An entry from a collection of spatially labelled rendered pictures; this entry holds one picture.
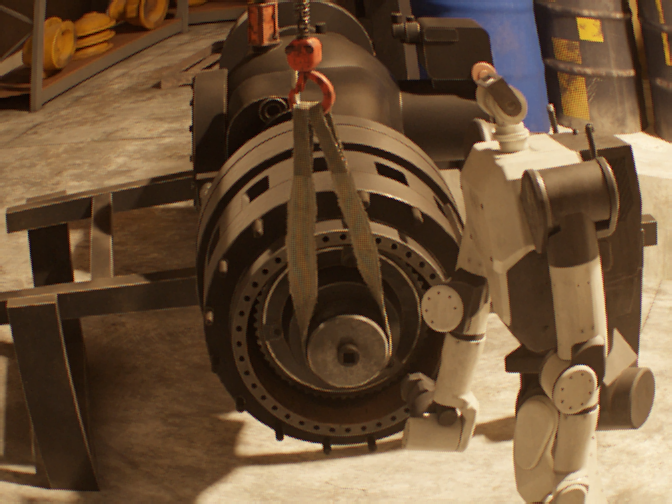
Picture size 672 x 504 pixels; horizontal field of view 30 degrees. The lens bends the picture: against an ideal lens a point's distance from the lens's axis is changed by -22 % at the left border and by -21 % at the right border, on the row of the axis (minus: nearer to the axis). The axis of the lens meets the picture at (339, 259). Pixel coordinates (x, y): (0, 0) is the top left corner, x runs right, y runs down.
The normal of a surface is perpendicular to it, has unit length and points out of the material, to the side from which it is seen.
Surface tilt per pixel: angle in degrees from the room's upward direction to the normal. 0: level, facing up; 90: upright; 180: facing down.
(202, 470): 0
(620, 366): 35
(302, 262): 94
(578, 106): 90
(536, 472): 90
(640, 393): 81
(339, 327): 90
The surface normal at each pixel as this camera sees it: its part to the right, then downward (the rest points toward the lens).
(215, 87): -0.02, -0.60
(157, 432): -0.07, -0.94
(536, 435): -0.65, 0.29
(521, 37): 0.59, 0.23
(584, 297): 0.11, 0.21
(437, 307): -0.50, 0.20
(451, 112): 0.04, -0.06
